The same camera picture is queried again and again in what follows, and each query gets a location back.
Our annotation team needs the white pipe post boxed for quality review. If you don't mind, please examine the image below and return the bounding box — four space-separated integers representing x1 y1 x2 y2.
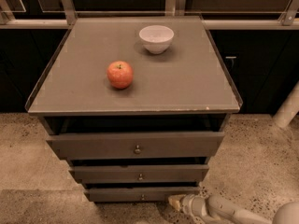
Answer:
273 81 299 128

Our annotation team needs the metal railing frame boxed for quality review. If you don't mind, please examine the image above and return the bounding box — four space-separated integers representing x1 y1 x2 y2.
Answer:
1 0 299 30

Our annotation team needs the dark background cabinet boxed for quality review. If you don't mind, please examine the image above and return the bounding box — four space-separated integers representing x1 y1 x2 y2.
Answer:
211 30 299 114

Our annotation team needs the grey drawer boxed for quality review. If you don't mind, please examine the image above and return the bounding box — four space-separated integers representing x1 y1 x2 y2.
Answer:
70 164 208 184
47 132 224 160
84 187 199 203

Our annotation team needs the grey drawer cabinet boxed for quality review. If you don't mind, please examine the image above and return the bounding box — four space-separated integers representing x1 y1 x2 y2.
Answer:
26 17 242 203

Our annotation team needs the red apple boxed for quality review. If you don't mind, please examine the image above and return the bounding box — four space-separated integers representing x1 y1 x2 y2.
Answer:
107 61 134 89

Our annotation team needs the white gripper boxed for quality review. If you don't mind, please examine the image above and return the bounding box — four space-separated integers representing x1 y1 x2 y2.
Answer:
168 194 208 217

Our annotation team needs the white ceramic bowl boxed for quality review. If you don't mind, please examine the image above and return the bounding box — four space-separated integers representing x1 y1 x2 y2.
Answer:
139 25 174 54

